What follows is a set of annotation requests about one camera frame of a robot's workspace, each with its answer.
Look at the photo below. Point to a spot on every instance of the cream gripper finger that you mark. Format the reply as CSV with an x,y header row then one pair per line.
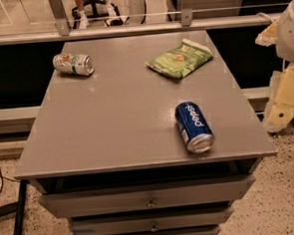
x,y
268,36
279,110

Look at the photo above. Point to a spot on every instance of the silver green 7up can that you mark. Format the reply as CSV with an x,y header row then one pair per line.
x,y
77,64

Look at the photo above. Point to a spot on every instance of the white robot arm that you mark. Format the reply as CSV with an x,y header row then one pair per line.
x,y
285,36

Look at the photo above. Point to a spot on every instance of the blue pepsi can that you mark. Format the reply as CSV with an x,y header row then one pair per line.
x,y
192,125

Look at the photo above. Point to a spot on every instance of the green chip bag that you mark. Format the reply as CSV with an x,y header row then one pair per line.
x,y
179,62

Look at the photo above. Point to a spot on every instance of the grey drawer cabinet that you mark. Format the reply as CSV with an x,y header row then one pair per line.
x,y
117,127

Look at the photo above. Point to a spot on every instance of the top grey drawer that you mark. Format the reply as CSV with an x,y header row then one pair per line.
x,y
146,197

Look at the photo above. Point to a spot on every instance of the middle grey drawer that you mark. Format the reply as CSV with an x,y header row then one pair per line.
x,y
153,221

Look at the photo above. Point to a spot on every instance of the person's right white shoe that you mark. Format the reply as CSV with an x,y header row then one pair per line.
x,y
111,10

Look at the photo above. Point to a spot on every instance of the person's white shoe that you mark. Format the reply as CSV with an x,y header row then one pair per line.
x,y
111,10
84,23

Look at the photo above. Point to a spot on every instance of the black office chair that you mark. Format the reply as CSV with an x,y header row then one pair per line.
x,y
96,9

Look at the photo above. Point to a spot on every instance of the person's left white shoe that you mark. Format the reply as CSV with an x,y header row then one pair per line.
x,y
84,23

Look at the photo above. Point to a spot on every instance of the grey metal railing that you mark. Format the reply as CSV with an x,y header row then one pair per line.
x,y
34,21

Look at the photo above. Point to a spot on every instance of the black stand leg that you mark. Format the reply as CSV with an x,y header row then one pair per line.
x,y
17,207

